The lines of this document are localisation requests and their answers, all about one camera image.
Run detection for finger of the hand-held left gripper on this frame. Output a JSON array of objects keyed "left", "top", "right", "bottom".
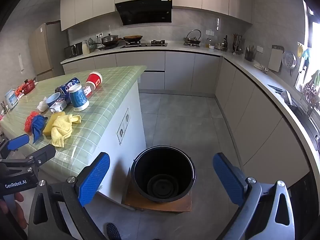
[
  {"left": 26, "top": 144, "right": 56, "bottom": 173},
  {"left": 0, "top": 134, "right": 30, "bottom": 158}
]

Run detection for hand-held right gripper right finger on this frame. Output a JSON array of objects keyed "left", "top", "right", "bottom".
[{"left": 214, "top": 152, "right": 295, "bottom": 240}]

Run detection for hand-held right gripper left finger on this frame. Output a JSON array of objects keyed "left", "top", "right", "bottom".
[{"left": 28, "top": 152, "right": 110, "bottom": 240}]

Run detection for red plastic bag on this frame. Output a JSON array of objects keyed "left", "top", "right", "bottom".
[{"left": 24, "top": 111, "right": 38, "bottom": 133}]

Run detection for yellow sponge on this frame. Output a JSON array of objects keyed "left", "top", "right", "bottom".
[{"left": 43, "top": 112, "right": 66, "bottom": 137}]

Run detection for white tissue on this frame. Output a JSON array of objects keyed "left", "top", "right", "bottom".
[{"left": 37, "top": 97, "right": 48, "bottom": 112}]

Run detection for crushed white milk carton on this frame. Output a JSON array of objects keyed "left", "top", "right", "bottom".
[{"left": 49, "top": 97, "right": 72, "bottom": 113}]

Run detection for blue bowl cup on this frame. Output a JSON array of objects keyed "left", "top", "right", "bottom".
[{"left": 46, "top": 92, "right": 68, "bottom": 108}]

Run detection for black plastic bucket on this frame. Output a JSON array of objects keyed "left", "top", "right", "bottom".
[{"left": 130, "top": 145, "right": 196, "bottom": 204}]

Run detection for tall blue paper cup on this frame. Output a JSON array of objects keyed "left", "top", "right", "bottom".
[{"left": 68, "top": 84, "right": 90, "bottom": 112}]

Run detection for blue drink can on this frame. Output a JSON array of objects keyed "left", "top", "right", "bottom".
[{"left": 58, "top": 77, "right": 80, "bottom": 97}]

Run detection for red paper cup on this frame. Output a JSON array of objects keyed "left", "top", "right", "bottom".
[{"left": 86, "top": 71, "right": 103, "bottom": 91}]

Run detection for person's left hand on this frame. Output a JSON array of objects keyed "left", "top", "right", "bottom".
[{"left": 0, "top": 192, "right": 27, "bottom": 229}]

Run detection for white tub with blue label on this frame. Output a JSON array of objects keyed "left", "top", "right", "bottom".
[{"left": 4, "top": 89, "right": 19, "bottom": 109}]

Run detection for red cooking pot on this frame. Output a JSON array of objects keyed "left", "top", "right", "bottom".
[{"left": 17, "top": 79, "right": 36, "bottom": 95}]

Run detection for person's right dark shoe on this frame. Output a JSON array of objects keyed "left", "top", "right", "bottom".
[{"left": 106, "top": 222, "right": 122, "bottom": 240}]

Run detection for island socket panel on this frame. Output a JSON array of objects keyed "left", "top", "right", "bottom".
[{"left": 117, "top": 108, "right": 130, "bottom": 145}]

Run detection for cardboard under bin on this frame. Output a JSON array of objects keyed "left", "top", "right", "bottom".
[{"left": 122, "top": 167, "right": 193, "bottom": 213}]

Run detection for white kitchen island base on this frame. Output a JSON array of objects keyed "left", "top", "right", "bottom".
[{"left": 96, "top": 80, "right": 148, "bottom": 207}]

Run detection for steel kitchen sink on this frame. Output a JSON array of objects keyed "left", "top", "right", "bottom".
[{"left": 281, "top": 90, "right": 320, "bottom": 152}]

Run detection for beige refrigerator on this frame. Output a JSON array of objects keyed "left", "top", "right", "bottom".
[{"left": 28, "top": 21, "right": 69, "bottom": 80}]

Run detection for black microwave oven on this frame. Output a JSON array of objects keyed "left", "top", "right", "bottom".
[{"left": 64, "top": 42, "right": 83, "bottom": 58}]

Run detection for green teapot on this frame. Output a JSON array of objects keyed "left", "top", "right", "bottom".
[{"left": 87, "top": 38, "right": 98, "bottom": 52}]

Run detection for dish rack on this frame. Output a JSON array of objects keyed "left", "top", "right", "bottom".
[{"left": 299, "top": 79, "right": 320, "bottom": 110}]

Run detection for kitchen counter with grey cabinets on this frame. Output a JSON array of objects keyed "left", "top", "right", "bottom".
[{"left": 60, "top": 40, "right": 320, "bottom": 188}]

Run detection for black induction cooker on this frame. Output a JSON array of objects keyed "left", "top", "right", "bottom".
[{"left": 97, "top": 44, "right": 120, "bottom": 51}]

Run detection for dark chopstick holder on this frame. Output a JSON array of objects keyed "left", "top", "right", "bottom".
[{"left": 244, "top": 45, "right": 255, "bottom": 62}]

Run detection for white cutting board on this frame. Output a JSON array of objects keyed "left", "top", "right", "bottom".
[{"left": 267, "top": 45, "right": 284, "bottom": 72}]

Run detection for grey pot with lid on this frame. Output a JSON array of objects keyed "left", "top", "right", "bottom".
[{"left": 101, "top": 33, "right": 120, "bottom": 47}]

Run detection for steel colander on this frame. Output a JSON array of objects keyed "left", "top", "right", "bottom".
[{"left": 282, "top": 51, "right": 297, "bottom": 77}]

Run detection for steel utensil holder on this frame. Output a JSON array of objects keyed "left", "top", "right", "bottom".
[{"left": 232, "top": 33, "right": 243, "bottom": 55}]

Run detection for black gas hob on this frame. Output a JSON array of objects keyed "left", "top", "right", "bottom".
[{"left": 120, "top": 40, "right": 168, "bottom": 49}]

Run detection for dark wok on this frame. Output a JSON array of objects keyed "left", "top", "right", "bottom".
[{"left": 123, "top": 35, "right": 143, "bottom": 43}]

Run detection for hanging blue green cloth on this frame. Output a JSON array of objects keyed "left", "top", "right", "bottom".
[{"left": 301, "top": 47, "right": 312, "bottom": 61}]

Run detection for bright kitchen window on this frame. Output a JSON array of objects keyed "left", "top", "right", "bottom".
[{"left": 295, "top": 0, "right": 320, "bottom": 93}]

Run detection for black range hood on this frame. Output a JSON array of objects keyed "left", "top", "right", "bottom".
[{"left": 115, "top": 0, "right": 173, "bottom": 26}]

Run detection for steel pot with loop handle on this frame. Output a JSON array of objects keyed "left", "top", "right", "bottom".
[{"left": 183, "top": 29, "right": 202, "bottom": 47}]

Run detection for beige upper wall cabinets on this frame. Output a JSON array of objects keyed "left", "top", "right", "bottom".
[{"left": 60, "top": 0, "right": 253, "bottom": 32}]

